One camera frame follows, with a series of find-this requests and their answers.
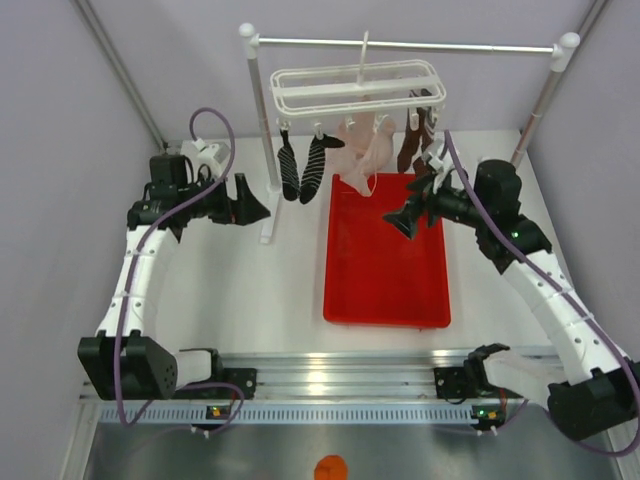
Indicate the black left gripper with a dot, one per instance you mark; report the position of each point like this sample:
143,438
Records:
245,209

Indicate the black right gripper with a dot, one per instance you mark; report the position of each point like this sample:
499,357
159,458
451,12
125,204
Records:
407,217

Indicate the black striped sock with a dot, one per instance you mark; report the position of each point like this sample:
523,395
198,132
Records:
314,170
288,168

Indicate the brown sock striped cuff long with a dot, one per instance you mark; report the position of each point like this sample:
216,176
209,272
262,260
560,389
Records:
414,132

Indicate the pale pink sock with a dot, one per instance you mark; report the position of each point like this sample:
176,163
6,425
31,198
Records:
368,148

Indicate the white clip sock hanger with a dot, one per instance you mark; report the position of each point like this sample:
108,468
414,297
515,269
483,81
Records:
350,89

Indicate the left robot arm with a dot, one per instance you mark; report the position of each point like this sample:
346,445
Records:
123,359

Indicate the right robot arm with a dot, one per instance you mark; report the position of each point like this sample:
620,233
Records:
596,386

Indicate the white rack base foot left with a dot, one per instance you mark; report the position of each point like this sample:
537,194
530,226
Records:
274,190

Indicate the red plastic tray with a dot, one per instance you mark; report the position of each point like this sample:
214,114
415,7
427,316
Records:
374,275

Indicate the orange round object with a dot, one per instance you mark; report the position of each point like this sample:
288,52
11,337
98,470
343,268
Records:
331,467

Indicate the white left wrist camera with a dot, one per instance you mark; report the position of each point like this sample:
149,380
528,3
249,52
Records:
214,154

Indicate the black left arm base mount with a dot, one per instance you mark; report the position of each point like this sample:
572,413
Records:
233,383

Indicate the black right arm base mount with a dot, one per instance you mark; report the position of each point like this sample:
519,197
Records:
459,383

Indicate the aluminium mounting rail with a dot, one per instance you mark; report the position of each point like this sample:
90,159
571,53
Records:
350,372

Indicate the white drying rack frame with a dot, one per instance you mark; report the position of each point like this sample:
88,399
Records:
301,132

